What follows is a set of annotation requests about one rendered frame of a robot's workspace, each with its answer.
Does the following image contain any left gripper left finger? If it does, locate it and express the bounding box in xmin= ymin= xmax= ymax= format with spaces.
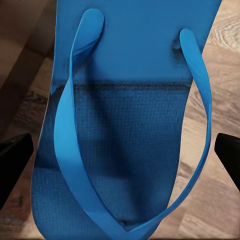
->
xmin=0 ymin=133 xmax=34 ymax=211

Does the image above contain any sandal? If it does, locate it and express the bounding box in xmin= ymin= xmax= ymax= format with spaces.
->
xmin=30 ymin=0 xmax=222 ymax=240

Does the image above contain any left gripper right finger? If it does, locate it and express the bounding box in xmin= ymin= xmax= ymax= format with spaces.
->
xmin=214 ymin=133 xmax=240 ymax=191

